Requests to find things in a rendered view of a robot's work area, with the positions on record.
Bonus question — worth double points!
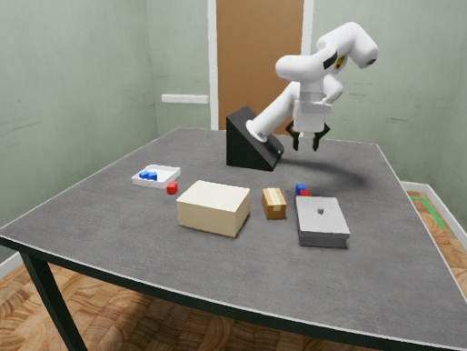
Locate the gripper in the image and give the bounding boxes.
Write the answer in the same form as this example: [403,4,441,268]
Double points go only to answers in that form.
[284,100,330,152]

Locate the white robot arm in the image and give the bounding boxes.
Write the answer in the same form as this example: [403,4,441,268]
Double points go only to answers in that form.
[246,23,379,143]

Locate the small blue block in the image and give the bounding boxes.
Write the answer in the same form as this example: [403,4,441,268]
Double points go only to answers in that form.
[296,184,306,196]
[149,171,158,181]
[139,170,150,180]

